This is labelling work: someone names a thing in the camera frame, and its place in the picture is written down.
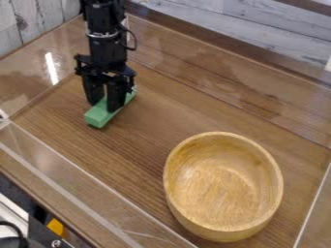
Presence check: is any green rectangular block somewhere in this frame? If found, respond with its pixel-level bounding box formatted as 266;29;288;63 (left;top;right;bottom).
84;97;123;129

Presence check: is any clear acrylic enclosure wall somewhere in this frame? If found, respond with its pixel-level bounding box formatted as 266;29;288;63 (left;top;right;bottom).
0;109;196;248

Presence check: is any brown wooden bowl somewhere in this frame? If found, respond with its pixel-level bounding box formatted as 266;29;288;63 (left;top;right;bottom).
163;132;284;242

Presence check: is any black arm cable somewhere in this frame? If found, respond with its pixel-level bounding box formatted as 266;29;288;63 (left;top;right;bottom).
116;22;139;52

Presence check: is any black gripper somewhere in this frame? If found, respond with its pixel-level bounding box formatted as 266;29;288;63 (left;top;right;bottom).
72;30;139;114

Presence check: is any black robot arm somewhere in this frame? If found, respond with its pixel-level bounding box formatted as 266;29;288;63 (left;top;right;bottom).
73;0;138;112

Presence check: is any yellow tag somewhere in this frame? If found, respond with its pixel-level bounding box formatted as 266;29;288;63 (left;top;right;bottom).
47;218;65;237

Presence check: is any black cable bottom left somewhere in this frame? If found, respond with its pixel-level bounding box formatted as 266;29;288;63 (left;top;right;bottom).
0;220;29;248

